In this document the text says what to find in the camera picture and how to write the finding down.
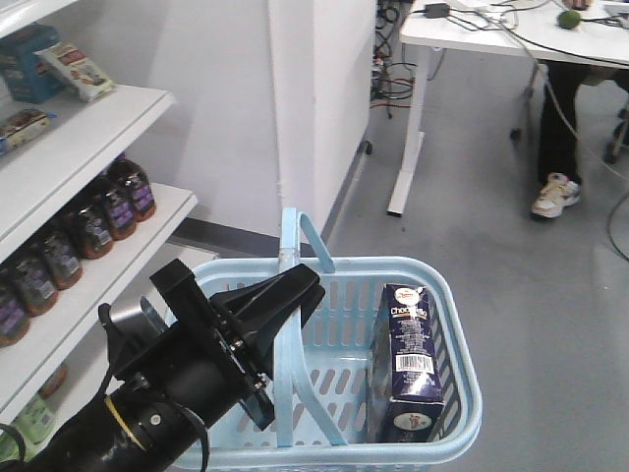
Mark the brown drink bottle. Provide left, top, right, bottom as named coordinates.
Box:
left=107, top=154, right=156, bottom=222

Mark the light blue plastic basket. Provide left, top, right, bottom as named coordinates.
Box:
left=177, top=208, right=483, bottom=471

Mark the white office desk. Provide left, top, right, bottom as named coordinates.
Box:
left=387, top=1, right=628, bottom=216

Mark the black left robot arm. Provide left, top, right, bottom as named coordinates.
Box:
left=1, top=260, right=325, bottom=471

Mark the seated person leg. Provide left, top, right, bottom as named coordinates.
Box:
left=531, top=61, right=628, bottom=220

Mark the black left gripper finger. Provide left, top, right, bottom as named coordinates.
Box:
left=209, top=264, right=320, bottom=339
left=236, top=286, right=325, bottom=379

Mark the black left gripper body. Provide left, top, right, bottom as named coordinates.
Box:
left=150, top=260, right=275, bottom=430

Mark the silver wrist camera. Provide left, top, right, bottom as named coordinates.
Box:
left=109, top=296, right=167, bottom=343

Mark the blue snack box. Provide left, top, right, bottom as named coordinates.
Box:
left=1, top=23, right=66, bottom=104

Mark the dark blue cookie box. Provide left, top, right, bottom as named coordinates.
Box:
left=367, top=283, right=445, bottom=443

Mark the white store shelf unit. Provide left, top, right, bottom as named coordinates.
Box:
left=0, top=0, right=220, bottom=472

